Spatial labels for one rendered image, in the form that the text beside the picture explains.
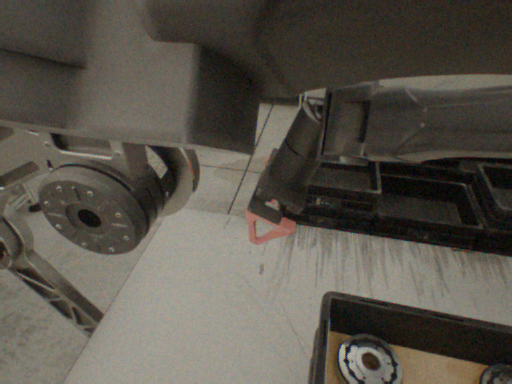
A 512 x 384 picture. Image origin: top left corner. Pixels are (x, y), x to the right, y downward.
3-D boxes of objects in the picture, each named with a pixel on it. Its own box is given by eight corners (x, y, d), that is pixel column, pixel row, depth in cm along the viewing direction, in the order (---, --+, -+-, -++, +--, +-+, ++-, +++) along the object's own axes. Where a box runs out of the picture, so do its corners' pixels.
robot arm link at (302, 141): (300, 87, 41) (316, 116, 38) (347, 98, 44) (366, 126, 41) (276, 133, 46) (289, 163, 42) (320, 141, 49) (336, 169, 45)
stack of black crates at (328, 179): (274, 254, 170) (278, 180, 141) (283, 214, 192) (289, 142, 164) (359, 269, 163) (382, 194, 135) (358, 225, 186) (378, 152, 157)
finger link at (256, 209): (280, 229, 55) (308, 188, 49) (271, 264, 49) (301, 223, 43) (241, 211, 55) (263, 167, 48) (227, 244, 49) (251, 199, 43)
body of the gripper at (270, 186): (307, 174, 53) (331, 136, 49) (297, 218, 46) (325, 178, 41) (268, 156, 53) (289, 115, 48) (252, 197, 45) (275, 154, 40)
